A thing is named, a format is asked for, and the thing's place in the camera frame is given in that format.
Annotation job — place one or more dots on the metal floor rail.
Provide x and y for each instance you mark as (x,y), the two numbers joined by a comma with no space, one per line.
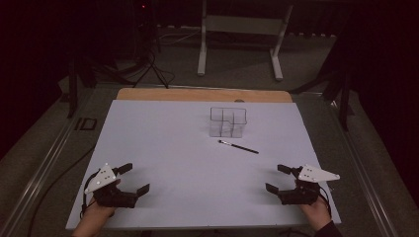
(365,177)
(36,174)

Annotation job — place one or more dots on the white metal stand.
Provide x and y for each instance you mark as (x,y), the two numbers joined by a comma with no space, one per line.
(242,24)

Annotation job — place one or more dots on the person's right hand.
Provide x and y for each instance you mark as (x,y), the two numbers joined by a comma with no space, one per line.
(318,214)

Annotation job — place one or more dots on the wooden table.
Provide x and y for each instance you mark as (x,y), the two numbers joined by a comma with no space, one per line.
(197,94)

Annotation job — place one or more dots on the clear acrylic organizer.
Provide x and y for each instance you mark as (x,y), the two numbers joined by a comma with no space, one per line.
(228,122)

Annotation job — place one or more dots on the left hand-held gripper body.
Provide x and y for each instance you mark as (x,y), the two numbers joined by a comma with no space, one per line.
(113,198)

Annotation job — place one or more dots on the person's left hand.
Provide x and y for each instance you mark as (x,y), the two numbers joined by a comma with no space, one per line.
(97,215)

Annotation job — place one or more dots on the black makeup brush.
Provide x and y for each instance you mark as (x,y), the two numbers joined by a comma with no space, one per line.
(238,146)

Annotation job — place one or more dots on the white table mat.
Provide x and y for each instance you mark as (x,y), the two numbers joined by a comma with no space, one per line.
(184,164)

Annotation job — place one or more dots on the black stand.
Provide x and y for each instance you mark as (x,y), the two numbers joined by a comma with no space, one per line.
(344,98)

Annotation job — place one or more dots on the black tripod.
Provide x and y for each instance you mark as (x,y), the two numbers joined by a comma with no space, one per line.
(151,67)

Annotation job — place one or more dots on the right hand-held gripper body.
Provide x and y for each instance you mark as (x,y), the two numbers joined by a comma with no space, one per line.
(303,194)

